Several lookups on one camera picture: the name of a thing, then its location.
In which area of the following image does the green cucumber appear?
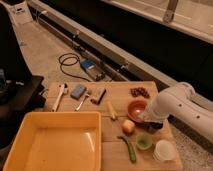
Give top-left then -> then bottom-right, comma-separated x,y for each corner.
117,135 -> 137,163

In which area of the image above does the dark purple grape bunch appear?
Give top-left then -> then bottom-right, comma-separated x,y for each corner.
130,87 -> 150,98

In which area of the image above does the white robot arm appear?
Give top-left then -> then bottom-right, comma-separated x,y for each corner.
139,82 -> 213,143

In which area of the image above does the white plastic cup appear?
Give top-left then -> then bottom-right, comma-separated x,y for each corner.
153,140 -> 176,162

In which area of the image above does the brown wooden block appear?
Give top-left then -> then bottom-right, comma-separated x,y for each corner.
90,88 -> 106,105

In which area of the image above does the black coiled cable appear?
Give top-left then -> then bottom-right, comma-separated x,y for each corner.
58,52 -> 92,83

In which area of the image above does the green plastic cup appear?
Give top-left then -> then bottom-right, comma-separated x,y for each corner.
136,132 -> 152,150

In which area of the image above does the blue sponge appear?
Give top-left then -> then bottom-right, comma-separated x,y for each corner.
70,84 -> 86,100

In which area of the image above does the white handled tool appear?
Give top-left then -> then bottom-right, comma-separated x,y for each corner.
52,83 -> 68,112

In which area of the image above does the white device on floor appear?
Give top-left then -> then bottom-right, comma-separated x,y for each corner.
9,1 -> 33,26

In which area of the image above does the red-orange bowl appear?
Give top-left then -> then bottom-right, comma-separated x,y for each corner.
127,100 -> 147,123

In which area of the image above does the blue and grey box device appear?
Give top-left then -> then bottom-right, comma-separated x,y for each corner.
80,59 -> 105,81

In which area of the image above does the dark side table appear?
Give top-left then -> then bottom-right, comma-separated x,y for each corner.
0,68 -> 45,149

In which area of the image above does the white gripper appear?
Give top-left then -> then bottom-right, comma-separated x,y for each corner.
138,108 -> 164,124

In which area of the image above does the yellow corn cob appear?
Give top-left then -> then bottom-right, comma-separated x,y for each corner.
107,101 -> 117,121

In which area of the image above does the large yellow plastic bin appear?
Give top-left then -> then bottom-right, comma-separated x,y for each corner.
3,112 -> 101,171

